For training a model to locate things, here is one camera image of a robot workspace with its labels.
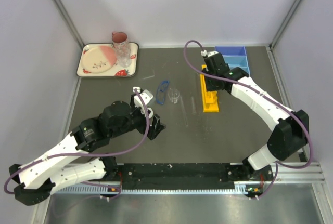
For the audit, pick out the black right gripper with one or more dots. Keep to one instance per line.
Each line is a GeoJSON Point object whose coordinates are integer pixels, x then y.
{"type": "Point", "coordinates": [208, 87]}

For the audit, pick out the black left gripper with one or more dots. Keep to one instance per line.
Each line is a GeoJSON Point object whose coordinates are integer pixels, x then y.
{"type": "Point", "coordinates": [153, 131]}

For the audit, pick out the yellow test tube rack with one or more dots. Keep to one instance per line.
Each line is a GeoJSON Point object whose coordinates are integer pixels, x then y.
{"type": "Point", "coordinates": [209, 98]}

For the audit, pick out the long thin glass tube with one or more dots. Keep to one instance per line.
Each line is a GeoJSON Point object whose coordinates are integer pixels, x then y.
{"type": "Point", "coordinates": [184, 111]}

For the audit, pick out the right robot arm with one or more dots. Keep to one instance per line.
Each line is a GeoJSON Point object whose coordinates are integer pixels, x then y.
{"type": "Point", "coordinates": [287, 126]}

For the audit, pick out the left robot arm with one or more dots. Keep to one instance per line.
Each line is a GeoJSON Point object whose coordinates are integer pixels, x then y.
{"type": "Point", "coordinates": [73, 160]}

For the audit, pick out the white round lid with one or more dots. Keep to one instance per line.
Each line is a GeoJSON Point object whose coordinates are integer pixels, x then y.
{"type": "Point", "coordinates": [150, 112]}

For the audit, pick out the blue divided storage bin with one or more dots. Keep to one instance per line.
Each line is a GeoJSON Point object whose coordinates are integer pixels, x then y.
{"type": "Point", "coordinates": [235, 56]}

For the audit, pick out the clear glass beaker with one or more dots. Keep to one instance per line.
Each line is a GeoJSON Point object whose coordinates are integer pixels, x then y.
{"type": "Point", "coordinates": [173, 95]}

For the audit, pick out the blue safety glasses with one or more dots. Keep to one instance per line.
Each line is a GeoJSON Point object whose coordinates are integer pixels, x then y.
{"type": "Point", "coordinates": [162, 92]}

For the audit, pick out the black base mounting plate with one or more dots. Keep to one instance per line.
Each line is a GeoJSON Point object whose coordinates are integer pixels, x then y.
{"type": "Point", "coordinates": [189, 176]}

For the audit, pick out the strawberry pattern tray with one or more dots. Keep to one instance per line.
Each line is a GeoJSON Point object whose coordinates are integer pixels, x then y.
{"type": "Point", "coordinates": [117, 70]}

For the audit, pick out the clear plastic bottle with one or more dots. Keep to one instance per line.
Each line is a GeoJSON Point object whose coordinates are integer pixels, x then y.
{"type": "Point", "coordinates": [123, 53]}

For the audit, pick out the pink cream plate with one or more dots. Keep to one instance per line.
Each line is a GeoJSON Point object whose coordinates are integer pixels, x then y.
{"type": "Point", "coordinates": [99, 59]}

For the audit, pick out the pink mug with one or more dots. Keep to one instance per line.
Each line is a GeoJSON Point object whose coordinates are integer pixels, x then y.
{"type": "Point", "coordinates": [120, 40]}

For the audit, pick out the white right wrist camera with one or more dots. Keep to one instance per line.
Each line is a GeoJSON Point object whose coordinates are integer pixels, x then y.
{"type": "Point", "coordinates": [206, 54]}

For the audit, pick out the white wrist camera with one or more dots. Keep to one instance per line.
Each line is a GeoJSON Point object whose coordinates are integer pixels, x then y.
{"type": "Point", "coordinates": [142, 98]}
{"type": "Point", "coordinates": [206, 54]}

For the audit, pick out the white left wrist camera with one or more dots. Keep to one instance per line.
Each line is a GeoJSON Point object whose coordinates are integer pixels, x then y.
{"type": "Point", "coordinates": [142, 98]}

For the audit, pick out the aluminium frame rail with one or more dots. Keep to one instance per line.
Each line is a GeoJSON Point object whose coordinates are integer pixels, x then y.
{"type": "Point", "coordinates": [311, 174]}

